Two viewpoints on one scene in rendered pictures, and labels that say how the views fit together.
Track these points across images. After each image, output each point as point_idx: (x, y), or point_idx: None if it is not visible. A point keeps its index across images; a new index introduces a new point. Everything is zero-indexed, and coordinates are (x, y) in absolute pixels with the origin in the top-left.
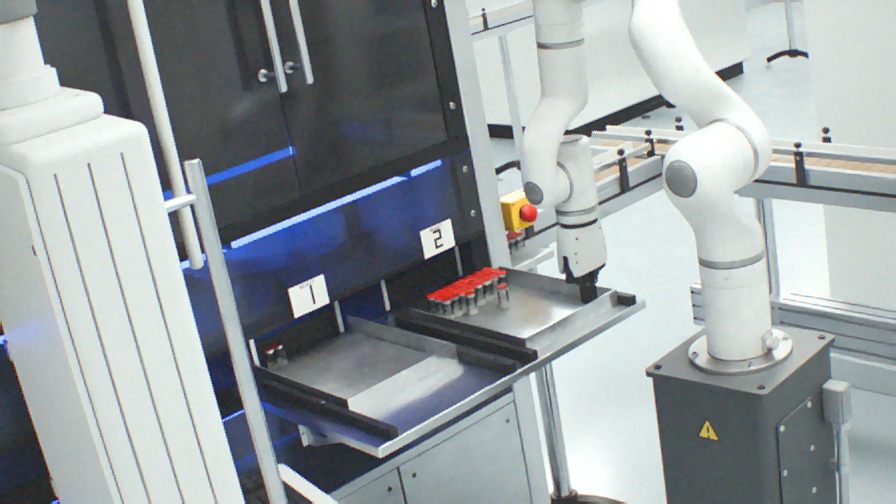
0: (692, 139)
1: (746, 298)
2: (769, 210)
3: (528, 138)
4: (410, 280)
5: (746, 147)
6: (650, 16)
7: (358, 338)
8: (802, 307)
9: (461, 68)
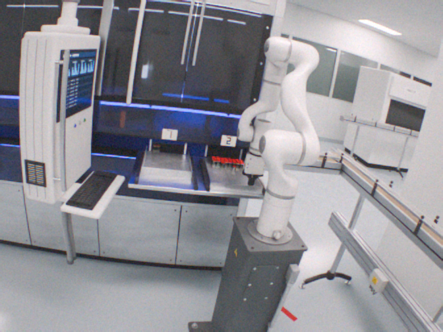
0: (275, 130)
1: (273, 211)
2: (362, 199)
3: (244, 111)
4: (219, 151)
5: (299, 147)
6: (289, 76)
7: (184, 157)
8: (354, 238)
9: None
